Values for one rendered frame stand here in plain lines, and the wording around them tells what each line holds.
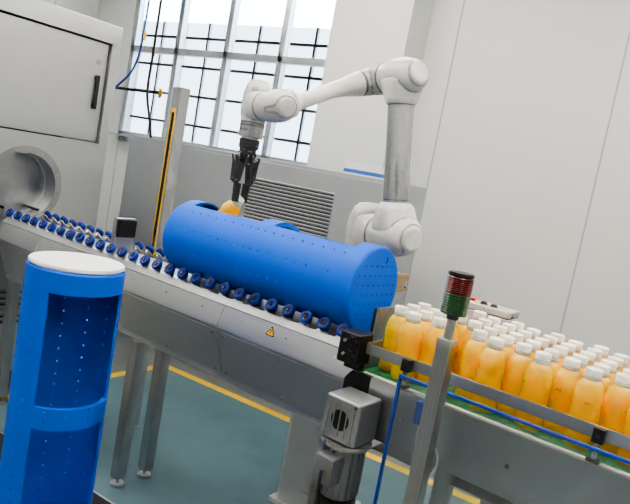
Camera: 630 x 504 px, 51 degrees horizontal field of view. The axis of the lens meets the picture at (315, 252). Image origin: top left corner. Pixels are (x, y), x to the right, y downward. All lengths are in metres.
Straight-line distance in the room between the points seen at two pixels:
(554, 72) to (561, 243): 1.14
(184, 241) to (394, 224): 0.79
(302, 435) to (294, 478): 0.19
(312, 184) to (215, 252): 1.72
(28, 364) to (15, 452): 0.27
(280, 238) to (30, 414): 0.92
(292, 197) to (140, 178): 1.35
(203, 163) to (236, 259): 2.30
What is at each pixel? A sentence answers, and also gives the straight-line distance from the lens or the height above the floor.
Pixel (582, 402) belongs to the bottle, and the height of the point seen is 1.01.
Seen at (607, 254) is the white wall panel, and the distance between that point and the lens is 4.64.
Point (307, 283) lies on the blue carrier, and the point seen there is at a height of 1.08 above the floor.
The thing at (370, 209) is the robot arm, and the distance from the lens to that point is 2.70.
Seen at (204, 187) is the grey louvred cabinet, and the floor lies 1.18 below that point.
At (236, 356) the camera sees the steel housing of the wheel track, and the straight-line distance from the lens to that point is 2.35.
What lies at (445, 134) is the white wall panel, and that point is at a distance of 5.00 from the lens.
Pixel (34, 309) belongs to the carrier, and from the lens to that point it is 2.05.
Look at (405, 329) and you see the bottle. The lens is 1.85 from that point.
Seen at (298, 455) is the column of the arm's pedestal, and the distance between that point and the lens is 2.91.
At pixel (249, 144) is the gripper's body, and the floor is 1.48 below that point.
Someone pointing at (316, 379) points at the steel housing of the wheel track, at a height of 0.79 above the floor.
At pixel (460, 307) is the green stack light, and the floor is 1.18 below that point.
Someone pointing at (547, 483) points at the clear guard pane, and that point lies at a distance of 1.67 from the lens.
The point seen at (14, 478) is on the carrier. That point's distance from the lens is 2.23.
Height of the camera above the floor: 1.43
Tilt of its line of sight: 7 degrees down
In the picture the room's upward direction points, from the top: 10 degrees clockwise
